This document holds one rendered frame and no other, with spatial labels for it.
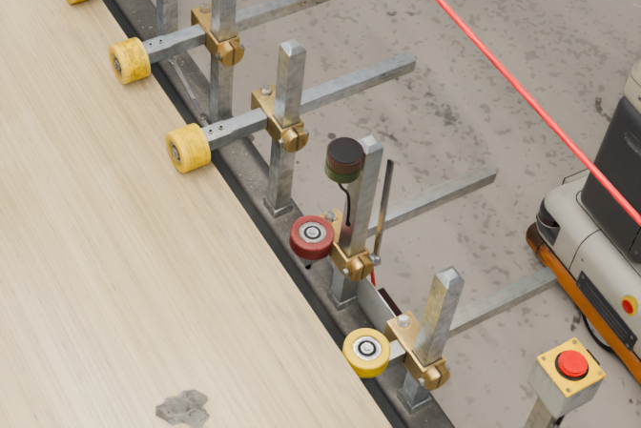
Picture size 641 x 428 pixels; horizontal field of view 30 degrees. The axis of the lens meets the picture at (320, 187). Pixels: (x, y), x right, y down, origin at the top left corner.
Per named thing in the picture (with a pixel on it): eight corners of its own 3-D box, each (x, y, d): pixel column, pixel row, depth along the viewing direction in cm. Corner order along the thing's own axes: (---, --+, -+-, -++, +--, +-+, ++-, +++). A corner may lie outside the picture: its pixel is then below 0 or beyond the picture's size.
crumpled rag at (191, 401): (213, 391, 194) (213, 383, 192) (209, 429, 189) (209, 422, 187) (158, 387, 193) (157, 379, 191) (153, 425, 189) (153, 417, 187)
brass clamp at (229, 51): (215, 18, 245) (215, 0, 241) (246, 61, 238) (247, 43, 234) (188, 28, 242) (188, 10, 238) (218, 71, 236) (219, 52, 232)
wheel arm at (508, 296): (542, 276, 224) (547, 263, 221) (553, 290, 223) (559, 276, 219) (345, 373, 208) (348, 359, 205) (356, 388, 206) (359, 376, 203)
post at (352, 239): (343, 292, 234) (373, 129, 196) (353, 305, 232) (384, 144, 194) (328, 298, 232) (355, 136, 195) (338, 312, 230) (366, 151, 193)
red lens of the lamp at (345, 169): (349, 140, 197) (351, 132, 196) (369, 166, 194) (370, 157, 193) (319, 153, 195) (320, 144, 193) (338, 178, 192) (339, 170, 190)
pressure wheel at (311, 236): (315, 243, 227) (320, 206, 218) (337, 274, 223) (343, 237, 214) (279, 259, 224) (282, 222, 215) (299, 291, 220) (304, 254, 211)
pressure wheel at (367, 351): (341, 356, 212) (348, 321, 203) (385, 365, 211) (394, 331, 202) (333, 395, 207) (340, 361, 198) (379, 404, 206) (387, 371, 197)
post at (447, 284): (409, 407, 226) (453, 261, 188) (420, 422, 224) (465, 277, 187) (394, 416, 224) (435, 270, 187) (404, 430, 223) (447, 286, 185)
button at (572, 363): (572, 351, 167) (575, 344, 166) (590, 373, 165) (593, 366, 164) (550, 362, 166) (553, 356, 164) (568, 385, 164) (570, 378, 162)
